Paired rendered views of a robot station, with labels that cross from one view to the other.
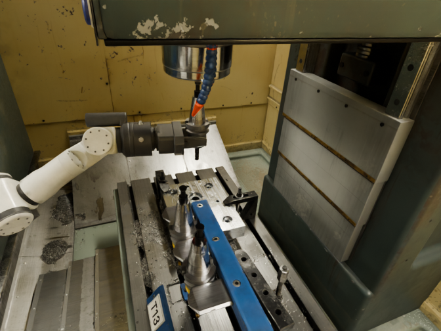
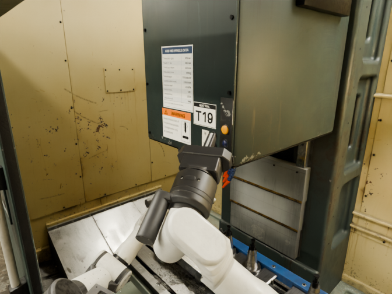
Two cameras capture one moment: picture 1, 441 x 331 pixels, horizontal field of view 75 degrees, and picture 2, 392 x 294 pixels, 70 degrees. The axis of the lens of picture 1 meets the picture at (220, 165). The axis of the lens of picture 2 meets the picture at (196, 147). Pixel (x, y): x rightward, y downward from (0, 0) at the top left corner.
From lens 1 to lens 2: 0.64 m
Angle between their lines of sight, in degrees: 23
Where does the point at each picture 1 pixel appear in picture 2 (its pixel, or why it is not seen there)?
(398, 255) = (325, 241)
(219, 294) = (269, 273)
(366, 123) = (288, 172)
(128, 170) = (108, 244)
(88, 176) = (76, 259)
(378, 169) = (301, 195)
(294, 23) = (279, 146)
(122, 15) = (239, 157)
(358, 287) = (310, 271)
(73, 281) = not seen: outside the picture
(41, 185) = (132, 251)
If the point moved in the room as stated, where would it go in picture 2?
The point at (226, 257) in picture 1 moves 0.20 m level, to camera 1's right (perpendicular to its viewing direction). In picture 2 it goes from (260, 256) to (306, 245)
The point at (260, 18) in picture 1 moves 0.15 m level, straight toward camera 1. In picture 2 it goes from (270, 147) to (297, 163)
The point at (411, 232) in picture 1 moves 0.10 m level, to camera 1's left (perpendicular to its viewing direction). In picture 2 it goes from (327, 225) to (310, 228)
